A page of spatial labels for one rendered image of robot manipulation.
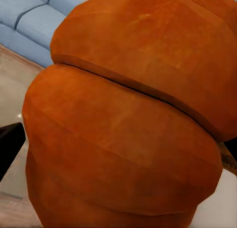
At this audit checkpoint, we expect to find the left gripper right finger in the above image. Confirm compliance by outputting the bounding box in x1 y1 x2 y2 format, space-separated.
224 137 237 162

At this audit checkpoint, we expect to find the pumpkin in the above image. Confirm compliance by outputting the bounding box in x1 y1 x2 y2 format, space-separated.
22 0 237 228

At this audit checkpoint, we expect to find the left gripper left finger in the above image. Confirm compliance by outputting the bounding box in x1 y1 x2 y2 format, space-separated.
0 122 26 181

